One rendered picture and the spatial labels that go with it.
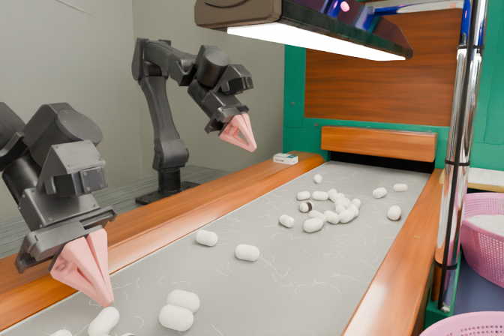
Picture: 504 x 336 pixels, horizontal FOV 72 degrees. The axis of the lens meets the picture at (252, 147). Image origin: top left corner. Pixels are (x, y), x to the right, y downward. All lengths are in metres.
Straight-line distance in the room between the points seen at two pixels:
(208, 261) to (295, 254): 0.13
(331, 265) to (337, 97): 0.67
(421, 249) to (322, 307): 0.18
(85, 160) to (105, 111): 2.39
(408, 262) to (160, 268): 0.33
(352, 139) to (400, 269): 0.58
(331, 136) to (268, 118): 1.19
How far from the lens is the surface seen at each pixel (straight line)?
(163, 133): 0.97
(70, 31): 2.69
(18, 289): 0.50
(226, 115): 0.70
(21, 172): 0.49
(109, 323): 0.41
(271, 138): 2.19
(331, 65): 1.10
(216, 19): 0.31
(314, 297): 0.46
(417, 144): 0.98
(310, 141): 1.12
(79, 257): 0.43
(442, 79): 1.03
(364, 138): 1.00
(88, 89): 2.72
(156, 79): 1.03
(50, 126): 0.46
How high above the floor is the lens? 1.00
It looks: 11 degrees down
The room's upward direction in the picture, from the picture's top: straight up
